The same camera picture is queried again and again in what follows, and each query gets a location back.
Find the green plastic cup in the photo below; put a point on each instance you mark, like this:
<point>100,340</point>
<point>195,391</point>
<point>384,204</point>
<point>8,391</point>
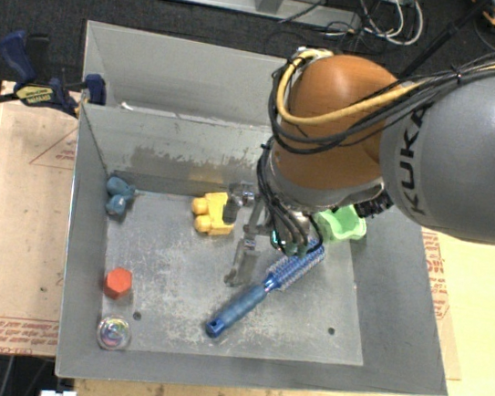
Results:
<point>345,225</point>

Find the blue toy animal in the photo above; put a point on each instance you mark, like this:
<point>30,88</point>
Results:
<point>118,201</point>

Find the blue round hairbrush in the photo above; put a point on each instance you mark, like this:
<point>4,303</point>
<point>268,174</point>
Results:
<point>245,300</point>

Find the red hexagonal block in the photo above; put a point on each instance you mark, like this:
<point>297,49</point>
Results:
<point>118,283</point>

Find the yellow toy block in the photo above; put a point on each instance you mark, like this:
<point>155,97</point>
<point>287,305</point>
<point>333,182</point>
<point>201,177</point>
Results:
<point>212,215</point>

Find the grey metal bin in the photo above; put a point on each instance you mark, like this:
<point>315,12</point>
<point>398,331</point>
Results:
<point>182,266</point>

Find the clear iridescent ball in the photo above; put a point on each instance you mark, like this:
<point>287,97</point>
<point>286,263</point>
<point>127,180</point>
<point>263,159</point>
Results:
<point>114,333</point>

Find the brown cardboard board, red print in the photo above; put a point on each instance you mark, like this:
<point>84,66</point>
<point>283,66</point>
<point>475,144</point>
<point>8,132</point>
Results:
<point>22,228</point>

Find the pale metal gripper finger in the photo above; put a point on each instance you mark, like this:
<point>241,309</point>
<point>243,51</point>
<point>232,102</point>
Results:
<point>249,266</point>
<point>235,264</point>

